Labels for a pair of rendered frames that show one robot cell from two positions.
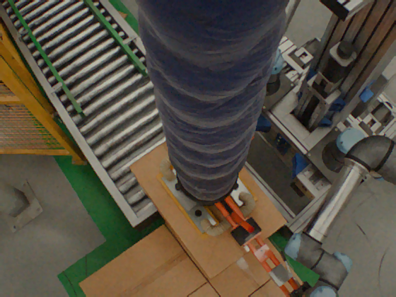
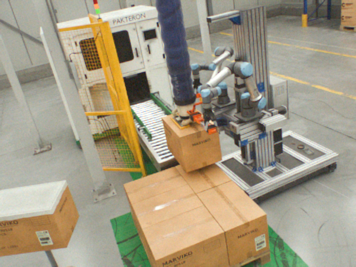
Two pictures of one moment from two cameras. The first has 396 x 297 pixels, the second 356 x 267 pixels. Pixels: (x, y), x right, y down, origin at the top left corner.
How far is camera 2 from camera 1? 290 cm
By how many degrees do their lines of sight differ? 47
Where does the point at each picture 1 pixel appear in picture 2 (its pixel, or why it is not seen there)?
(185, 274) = (177, 181)
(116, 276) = (143, 181)
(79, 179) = not seen: hidden behind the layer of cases
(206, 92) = (163, 11)
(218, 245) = (187, 130)
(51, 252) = (112, 210)
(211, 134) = (169, 34)
